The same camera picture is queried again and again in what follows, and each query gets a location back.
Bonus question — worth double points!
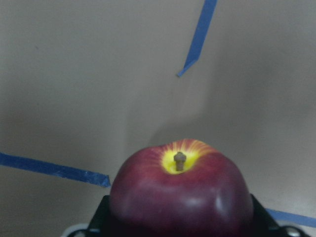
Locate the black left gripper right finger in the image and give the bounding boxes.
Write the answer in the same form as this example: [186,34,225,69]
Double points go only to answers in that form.
[251,194,280,237]

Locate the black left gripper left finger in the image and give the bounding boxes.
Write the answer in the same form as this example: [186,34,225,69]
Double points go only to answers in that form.
[87,195,111,237]

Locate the dark red apple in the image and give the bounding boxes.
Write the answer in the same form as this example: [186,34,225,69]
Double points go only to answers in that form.
[110,139,254,237]

